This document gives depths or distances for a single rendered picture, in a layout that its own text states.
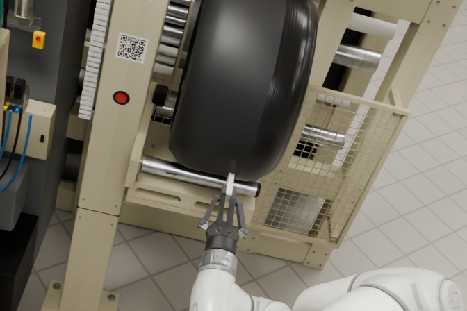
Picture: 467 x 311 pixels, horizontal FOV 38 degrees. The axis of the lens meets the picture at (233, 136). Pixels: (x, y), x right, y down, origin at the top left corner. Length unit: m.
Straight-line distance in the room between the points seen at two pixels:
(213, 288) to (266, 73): 0.51
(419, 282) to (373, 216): 2.40
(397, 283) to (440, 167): 3.01
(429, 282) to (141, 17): 0.98
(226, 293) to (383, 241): 1.92
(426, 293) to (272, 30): 0.78
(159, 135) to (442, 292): 1.28
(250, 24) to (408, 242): 2.06
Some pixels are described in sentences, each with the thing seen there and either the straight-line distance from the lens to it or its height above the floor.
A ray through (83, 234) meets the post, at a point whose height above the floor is 0.51.
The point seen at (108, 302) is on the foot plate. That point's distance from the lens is 2.70.
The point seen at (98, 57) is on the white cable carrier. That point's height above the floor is 1.16.
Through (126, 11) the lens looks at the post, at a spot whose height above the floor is 1.32.
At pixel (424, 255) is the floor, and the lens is 3.46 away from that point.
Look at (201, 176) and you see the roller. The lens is 1.89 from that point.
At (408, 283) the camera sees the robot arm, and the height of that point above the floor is 1.41.
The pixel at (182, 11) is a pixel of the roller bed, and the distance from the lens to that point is 2.15.
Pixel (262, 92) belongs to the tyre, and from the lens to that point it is 1.60.
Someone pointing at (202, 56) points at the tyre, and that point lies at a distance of 1.61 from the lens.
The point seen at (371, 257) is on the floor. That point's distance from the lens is 3.29.
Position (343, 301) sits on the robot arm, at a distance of 1.07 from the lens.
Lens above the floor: 2.14
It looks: 36 degrees down
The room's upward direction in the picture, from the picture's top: 19 degrees clockwise
